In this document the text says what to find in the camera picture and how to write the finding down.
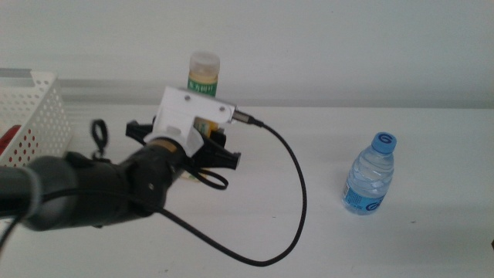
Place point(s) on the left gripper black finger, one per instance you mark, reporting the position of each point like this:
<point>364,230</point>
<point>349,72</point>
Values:
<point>139,131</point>
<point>220,160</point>

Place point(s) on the yellow juice bottle green label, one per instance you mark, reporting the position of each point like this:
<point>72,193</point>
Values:
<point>204,63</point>

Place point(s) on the red cola can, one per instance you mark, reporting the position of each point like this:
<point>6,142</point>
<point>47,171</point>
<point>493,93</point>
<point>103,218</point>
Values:
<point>9,135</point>

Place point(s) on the clear water bottle blue cap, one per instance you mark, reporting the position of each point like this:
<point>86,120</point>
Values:
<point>368,181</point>

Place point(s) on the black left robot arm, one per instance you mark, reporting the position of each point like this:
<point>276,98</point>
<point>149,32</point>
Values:
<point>77,193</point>

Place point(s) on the white perforated plastic basket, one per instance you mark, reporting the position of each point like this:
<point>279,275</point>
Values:
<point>46,100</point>

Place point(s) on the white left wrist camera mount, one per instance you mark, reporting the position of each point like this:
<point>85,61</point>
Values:
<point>185,112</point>

